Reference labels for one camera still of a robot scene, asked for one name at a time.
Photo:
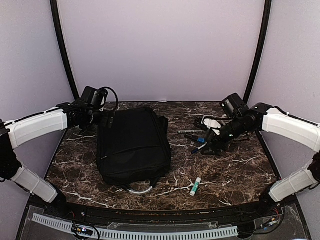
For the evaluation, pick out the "white slotted cable duct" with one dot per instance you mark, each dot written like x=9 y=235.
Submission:
x=83 y=231

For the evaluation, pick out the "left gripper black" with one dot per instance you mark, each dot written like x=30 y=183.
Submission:
x=110 y=118

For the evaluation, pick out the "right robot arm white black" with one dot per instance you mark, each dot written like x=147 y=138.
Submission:
x=270 y=119

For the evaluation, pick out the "black marker blue cap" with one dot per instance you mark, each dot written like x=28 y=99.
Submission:
x=195 y=138

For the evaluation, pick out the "green white glue stick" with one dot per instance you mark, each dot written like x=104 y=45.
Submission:
x=195 y=186

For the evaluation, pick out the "left black frame post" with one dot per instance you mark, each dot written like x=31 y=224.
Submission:
x=62 y=48

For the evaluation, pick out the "black student backpack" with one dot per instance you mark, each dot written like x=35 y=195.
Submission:
x=133 y=151

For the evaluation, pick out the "white green pen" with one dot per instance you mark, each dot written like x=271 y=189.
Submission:
x=189 y=131

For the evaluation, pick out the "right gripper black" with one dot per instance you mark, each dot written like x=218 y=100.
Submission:
x=213 y=141

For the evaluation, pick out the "right black frame post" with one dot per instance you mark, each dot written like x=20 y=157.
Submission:
x=259 y=50

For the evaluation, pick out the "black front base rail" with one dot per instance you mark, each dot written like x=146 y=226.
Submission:
x=173 y=206

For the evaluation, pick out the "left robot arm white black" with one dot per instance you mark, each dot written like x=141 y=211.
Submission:
x=84 y=112

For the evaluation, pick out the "black frame post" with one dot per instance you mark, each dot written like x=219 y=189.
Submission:
x=62 y=48
x=259 y=50

